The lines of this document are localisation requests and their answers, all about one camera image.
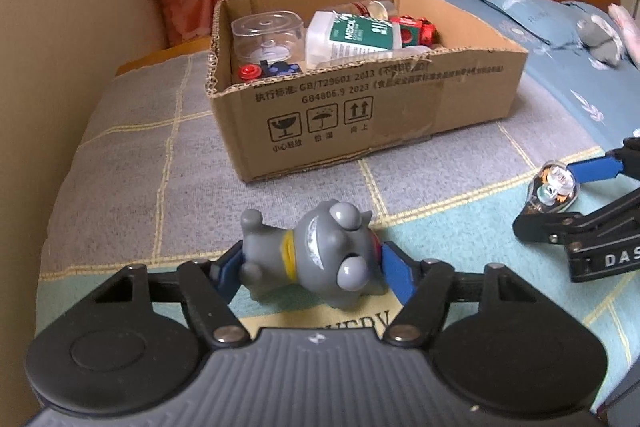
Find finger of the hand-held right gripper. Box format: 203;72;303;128
570;137;640;182
513;192;640;249

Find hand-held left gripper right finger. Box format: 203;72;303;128
380;241;543;349

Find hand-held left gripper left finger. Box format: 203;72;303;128
92;241;251;349

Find pink clear keychain charm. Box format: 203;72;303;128
525;161;581;214

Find grey cat toy figure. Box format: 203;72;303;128
239;201;386;312

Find cardboard box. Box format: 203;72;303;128
206;0;530;182

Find black toy train red wheels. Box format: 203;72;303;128
237;62;303;82

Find red toy train car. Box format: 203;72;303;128
390;14;438;48

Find white jar with green label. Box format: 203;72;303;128
303;9;403;68

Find clear bottle of gold flakes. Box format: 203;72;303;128
345;0;398;20

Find blue leaf-print bedsheet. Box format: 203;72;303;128
432;0;640;152

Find grey plush toy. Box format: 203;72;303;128
576;13;623;66

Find pink cloth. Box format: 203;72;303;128
607;4;640;68

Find plaid grey teal blanket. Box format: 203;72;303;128
37;52;640;408

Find blue leaf-print pillow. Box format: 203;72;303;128
467;0;596;48

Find clear plastic container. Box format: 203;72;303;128
231;11;306;70

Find wooden bed frame edge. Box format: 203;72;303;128
116;38;213;78

